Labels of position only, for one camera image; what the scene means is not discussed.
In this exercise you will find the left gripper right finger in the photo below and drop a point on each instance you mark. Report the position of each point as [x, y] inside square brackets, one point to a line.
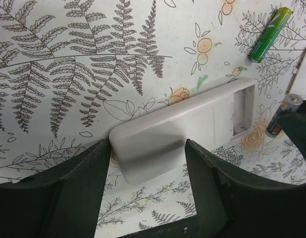
[234, 203]

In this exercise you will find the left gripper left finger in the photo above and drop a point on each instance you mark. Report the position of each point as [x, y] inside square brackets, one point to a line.
[61, 202]

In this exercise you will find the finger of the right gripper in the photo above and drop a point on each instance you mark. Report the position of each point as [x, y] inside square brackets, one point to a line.
[294, 126]

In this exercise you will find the dark battery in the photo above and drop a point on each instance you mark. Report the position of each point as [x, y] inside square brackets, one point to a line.
[290, 103]

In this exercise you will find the white battery cover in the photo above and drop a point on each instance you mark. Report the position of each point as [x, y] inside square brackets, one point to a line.
[298, 83]

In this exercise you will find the grey white remote control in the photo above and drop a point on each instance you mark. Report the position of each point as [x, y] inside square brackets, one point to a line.
[153, 144]

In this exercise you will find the green battery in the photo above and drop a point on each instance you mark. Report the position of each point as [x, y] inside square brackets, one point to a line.
[270, 34]

